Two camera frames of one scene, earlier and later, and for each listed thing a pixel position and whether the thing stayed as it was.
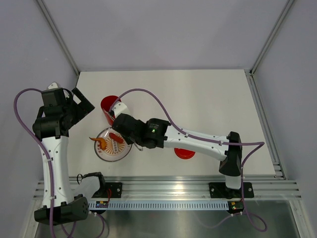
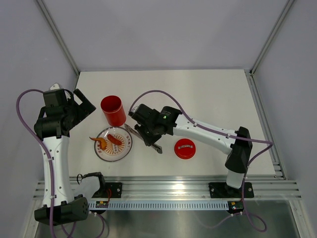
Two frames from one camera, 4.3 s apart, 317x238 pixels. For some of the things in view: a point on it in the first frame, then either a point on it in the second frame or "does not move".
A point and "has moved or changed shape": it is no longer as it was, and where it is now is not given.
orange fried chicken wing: [103, 143] does not move
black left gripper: [83, 108] does not move
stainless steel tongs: [140, 148] has moved or changed shape
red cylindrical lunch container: [106, 103] does not move
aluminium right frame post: [288, 5] does not move
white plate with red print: [114, 151] does not move
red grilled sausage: [116, 138] has moved or changed shape
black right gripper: [129, 141] → [148, 141]
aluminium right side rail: [278, 171] does not move
